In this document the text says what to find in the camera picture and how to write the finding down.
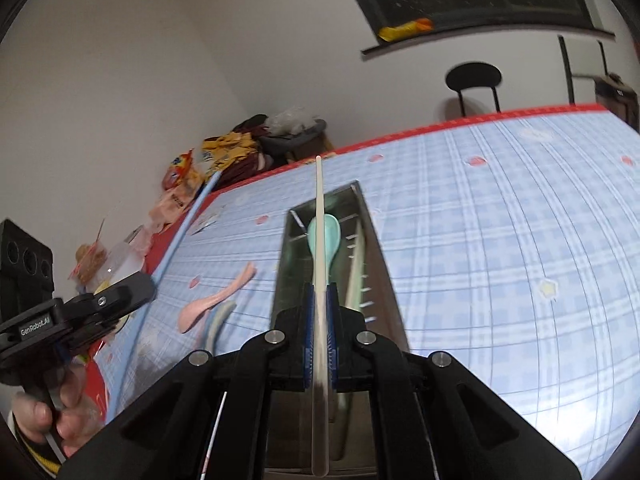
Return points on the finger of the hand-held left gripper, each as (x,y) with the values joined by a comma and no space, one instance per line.
(115,300)

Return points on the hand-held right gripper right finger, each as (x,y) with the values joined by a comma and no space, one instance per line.
(332,330)

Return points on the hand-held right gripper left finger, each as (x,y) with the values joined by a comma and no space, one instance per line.
(308,330)

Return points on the stainless steel utensil tray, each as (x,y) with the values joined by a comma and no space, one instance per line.
(294,260)

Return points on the single blue chopstick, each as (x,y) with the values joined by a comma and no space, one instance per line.
(172,249)

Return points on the pink plastic spoon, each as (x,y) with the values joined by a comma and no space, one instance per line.
(200,310)

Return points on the blue plastic spoon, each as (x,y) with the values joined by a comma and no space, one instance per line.
(220,317)

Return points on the green plastic spoon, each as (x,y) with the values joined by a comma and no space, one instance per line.
(333,240)

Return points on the person's left hand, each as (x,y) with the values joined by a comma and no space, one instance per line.
(82,410)

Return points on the white plastic container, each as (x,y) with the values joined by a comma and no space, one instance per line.
(122,262)

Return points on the clear cup with snack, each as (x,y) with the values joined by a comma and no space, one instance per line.
(90,257)

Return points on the white sachets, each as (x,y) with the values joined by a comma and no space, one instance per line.
(206,222)

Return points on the orange snack bag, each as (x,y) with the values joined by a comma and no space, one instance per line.
(181,170)

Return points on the blue plaid table mat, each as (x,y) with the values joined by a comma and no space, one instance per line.
(475,260)

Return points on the dark red clothes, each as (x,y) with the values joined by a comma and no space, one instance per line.
(247,170)

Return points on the pile of clothes on stool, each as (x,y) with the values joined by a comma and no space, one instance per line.
(295,145)

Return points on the yellow clothes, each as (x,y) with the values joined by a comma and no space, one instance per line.
(230,150)

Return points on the clear plastic bag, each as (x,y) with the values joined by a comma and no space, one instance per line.
(292,120)

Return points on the black round stool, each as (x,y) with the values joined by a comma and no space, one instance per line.
(474,77)

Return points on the yellow snack packet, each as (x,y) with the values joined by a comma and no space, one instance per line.
(405,29)

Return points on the black windowsill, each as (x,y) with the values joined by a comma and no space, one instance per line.
(490,35)

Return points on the dark rice cooker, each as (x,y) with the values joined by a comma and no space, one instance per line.
(617,100)

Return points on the black metal chair frame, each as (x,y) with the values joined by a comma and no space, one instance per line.
(566,70)

